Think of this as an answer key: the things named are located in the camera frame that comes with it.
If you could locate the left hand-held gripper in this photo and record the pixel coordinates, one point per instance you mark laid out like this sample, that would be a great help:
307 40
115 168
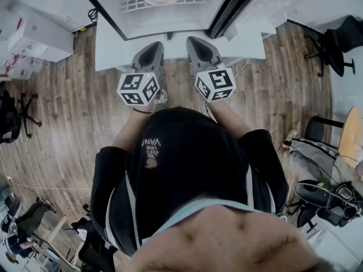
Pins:
136 88

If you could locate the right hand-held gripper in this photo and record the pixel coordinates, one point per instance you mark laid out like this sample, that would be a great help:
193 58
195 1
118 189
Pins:
217 84

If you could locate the person's left forearm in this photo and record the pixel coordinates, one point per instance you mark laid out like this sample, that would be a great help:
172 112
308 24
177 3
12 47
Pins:
131 126

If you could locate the person's right forearm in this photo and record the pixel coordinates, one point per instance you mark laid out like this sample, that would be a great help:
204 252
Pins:
229 118

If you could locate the white table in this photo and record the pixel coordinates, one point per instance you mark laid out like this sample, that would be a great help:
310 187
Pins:
110 52

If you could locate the person's beige shoe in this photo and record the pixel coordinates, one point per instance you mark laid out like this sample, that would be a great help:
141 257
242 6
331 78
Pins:
161 101

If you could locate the black wrist band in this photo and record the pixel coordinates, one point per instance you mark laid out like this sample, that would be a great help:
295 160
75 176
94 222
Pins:
141 111

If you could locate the person's black printed shirt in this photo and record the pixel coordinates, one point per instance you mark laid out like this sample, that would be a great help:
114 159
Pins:
193 160

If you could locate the large white cardboard box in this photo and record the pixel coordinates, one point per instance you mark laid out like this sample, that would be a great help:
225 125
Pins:
42 37

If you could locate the clear plastic box red latches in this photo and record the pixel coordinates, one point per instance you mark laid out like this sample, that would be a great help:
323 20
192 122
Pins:
20 67

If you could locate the white box with red labels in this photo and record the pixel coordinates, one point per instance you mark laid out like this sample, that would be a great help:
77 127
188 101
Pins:
10 18

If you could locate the light blue face mask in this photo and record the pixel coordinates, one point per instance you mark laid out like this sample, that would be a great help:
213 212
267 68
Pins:
178 218

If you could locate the round wooden table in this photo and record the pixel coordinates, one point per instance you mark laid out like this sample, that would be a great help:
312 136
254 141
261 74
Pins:
351 140

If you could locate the black and white helmet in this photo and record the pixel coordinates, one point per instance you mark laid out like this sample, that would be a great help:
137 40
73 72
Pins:
312 193

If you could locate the person's face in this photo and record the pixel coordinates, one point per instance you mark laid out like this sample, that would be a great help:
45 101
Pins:
227 242

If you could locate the white office desk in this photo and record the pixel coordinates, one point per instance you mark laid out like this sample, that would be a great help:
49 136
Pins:
56 231

